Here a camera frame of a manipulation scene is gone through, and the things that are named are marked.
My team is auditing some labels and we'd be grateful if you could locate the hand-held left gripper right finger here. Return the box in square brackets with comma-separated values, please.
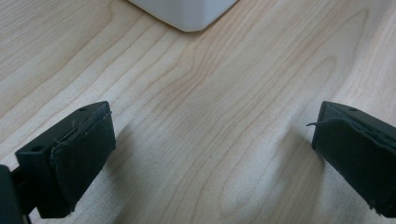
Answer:
[306, 100, 396, 218]

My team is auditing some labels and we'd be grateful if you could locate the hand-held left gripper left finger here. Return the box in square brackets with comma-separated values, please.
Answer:
[14, 100, 117, 219]

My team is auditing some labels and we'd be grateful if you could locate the white plastic container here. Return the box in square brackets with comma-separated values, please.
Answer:
[126, 0, 240, 33]

